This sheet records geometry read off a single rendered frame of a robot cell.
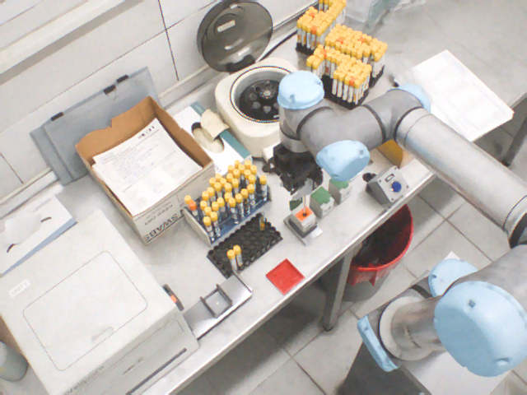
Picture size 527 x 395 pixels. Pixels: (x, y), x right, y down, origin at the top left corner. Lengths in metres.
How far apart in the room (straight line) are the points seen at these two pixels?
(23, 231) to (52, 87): 0.37
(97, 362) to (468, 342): 0.63
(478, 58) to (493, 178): 1.07
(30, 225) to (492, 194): 1.08
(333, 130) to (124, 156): 0.75
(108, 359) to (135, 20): 0.81
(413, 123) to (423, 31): 1.01
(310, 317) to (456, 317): 1.58
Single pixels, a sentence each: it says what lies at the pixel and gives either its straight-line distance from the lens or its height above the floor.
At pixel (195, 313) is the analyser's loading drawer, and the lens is 1.29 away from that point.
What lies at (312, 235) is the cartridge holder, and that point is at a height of 0.89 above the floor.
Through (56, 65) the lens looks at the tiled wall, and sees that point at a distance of 1.37.
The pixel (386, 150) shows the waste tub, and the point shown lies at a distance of 1.51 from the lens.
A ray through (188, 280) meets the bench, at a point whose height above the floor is 0.87.
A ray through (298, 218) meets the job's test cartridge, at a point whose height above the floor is 0.95.
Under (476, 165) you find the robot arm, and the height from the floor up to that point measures 1.47.
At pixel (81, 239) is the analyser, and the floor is 1.17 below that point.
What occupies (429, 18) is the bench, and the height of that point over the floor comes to 0.88.
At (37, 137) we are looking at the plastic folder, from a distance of 1.47.
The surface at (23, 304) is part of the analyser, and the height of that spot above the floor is 1.17.
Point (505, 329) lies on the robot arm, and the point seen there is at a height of 1.54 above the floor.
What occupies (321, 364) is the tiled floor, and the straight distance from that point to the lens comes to 2.19.
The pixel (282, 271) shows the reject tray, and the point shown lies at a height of 0.88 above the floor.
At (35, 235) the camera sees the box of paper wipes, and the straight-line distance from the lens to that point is 1.48.
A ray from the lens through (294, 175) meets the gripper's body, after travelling 1.08.
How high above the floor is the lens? 2.13
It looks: 60 degrees down
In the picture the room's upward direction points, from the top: 4 degrees counter-clockwise
